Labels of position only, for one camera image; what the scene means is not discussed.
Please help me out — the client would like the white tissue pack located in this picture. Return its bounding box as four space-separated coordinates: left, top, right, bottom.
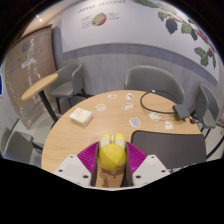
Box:
68 107 93 127

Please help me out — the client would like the yellow computer mouse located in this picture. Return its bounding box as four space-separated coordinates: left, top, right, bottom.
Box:
97 133 128 172

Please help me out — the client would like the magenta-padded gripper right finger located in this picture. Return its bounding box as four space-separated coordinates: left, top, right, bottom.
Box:
121 141 172 188

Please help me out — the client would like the grey power adapter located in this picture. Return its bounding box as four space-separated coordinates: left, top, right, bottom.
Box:
172 103 192 121

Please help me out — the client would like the white pale sticker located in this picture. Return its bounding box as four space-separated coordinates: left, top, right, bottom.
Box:
164 120 174 131

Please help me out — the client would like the grey upholstered chair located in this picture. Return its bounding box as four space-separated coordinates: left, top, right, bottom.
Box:
48 62 85 114
124 65 185 105
0 126 44 165
194 83 222 139

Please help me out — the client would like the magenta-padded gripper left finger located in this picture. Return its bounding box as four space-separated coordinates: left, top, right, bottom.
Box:
53 141 101 188

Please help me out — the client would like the green white square sticker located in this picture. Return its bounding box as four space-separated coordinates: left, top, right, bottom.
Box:
148 111 162 122

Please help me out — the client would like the dark grey mouse pad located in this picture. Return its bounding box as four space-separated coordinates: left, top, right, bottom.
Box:
130 129 208 171

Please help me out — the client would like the pink white sticker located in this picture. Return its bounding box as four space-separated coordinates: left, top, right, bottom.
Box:
95 103 107 112

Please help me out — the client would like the yellow grey sticker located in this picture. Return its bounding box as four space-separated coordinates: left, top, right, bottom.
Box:
121 102 135 112

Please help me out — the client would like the small round wooden side table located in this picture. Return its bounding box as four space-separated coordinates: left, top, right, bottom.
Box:
21 73 60 125

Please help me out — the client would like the black cable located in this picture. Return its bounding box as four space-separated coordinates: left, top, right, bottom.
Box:
139 89 179 115

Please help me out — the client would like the blue hexagon sticker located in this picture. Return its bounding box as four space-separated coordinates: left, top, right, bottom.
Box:
128 117 142 128

